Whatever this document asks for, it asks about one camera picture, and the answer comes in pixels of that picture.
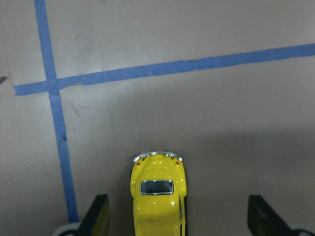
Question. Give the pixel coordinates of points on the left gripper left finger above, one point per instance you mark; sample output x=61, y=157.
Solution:
x=97, y=220

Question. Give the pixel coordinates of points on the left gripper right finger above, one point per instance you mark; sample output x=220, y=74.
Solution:
x=262, y=220

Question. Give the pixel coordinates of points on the yellow toy beetle car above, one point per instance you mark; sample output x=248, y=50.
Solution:
x=158, y=187

